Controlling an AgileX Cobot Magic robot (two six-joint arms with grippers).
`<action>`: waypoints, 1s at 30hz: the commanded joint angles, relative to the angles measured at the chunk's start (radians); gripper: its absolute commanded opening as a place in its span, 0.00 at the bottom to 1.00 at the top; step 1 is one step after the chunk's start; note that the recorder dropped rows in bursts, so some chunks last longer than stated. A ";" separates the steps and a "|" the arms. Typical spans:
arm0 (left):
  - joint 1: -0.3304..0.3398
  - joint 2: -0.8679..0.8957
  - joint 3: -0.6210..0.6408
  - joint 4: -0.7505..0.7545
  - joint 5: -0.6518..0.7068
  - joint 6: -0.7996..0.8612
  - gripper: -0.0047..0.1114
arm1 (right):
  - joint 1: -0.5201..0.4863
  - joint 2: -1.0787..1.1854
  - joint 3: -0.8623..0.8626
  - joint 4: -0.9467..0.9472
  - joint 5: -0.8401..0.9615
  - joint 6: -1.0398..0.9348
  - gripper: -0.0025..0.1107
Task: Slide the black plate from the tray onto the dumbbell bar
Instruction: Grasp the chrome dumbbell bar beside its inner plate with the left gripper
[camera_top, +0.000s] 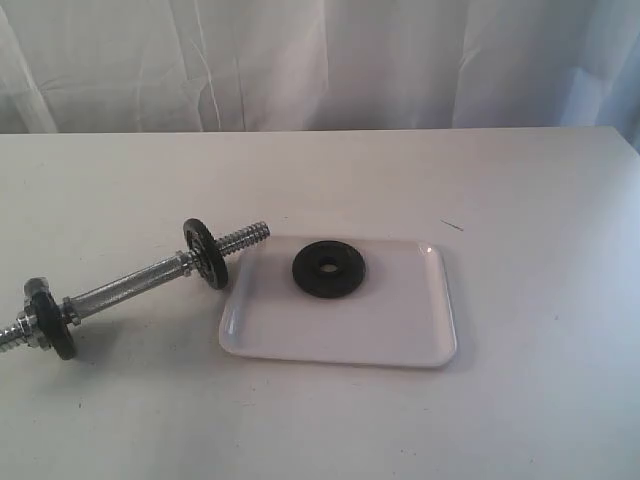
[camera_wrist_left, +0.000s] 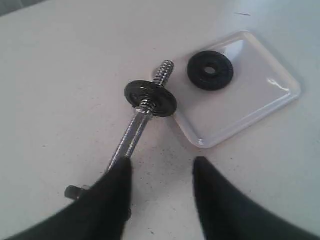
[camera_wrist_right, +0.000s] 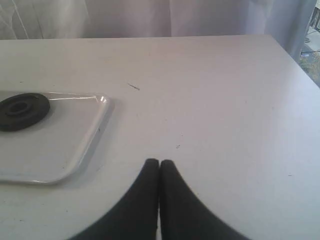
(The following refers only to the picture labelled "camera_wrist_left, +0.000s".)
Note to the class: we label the white rectangular plastic tray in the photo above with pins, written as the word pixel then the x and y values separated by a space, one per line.
pixel 260 86

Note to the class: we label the chrome threaded dumbbell bar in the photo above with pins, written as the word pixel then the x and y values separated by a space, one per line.
pixel 142 115

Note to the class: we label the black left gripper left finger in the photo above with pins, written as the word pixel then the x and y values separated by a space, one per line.
pixel 99 214

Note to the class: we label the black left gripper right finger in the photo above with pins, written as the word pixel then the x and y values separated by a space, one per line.
pixel 225 213

